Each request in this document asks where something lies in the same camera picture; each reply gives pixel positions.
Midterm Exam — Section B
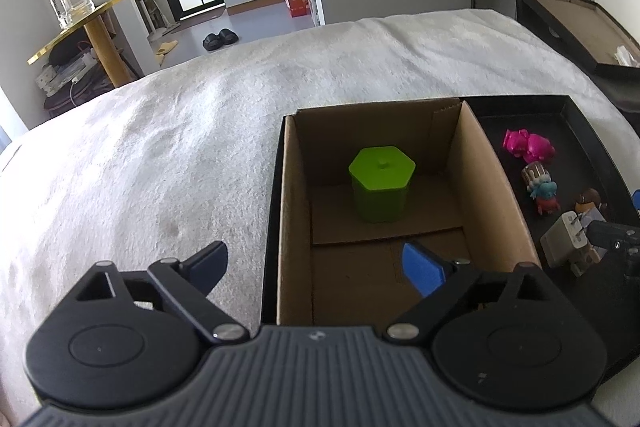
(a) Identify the black shallow tray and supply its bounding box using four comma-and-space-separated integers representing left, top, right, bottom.
260, 94, 640, 388

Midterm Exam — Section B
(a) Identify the brown-haired toy figure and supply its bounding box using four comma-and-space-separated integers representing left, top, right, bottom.
574, 188, 609, 222

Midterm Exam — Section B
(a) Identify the brown striped toy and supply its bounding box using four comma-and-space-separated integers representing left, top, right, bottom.
521, 161, 551, 188

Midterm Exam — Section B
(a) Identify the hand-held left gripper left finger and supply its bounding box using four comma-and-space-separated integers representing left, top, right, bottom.
67, 241, 251, 346

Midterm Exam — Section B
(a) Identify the dark door mat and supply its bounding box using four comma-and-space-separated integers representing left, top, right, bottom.
177, 4, 228, 26

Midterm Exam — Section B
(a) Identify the red and blue toy figure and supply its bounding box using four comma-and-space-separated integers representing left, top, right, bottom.
529, 179, 560, 215

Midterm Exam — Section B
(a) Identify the white floor stand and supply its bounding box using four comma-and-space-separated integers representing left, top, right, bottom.
135, 0, 176, 40

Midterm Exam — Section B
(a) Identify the green hexagonal lidded container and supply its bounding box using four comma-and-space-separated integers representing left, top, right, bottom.
348, 147, 417, 224

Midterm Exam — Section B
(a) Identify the gold round side table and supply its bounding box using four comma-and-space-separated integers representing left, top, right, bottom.
27, 0, 161, 88

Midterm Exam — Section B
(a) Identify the white crumpled paper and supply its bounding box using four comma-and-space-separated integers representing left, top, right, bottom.
607, 44, 640, 68

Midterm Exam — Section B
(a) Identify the yellow slipper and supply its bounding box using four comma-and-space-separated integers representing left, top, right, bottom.
150, 38, 179, 68

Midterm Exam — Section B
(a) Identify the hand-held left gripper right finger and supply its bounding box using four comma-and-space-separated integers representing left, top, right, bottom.
385, 242, 561, 343

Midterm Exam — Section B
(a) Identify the magenta toy figure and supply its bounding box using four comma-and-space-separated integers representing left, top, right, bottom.
502, 129, 556, 162

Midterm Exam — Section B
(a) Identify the beige block toy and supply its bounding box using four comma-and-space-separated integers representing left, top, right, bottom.
570, 243, 603, 278

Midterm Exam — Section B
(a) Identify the black box with cardboard liner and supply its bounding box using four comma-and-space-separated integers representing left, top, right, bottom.
515, 0, 640, 80

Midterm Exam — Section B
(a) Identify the white power strip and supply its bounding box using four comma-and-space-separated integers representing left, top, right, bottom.
35, 52, 98, 90

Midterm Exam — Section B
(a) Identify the white charger plug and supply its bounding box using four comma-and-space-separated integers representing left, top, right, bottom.
540, 211, 593, 269

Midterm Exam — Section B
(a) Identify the white blanket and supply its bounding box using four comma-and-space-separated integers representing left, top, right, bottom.
0, 9, 640, 427

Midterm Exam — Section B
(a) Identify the brown cardboard box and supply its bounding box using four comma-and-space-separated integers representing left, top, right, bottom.
276, 97, 543, 328

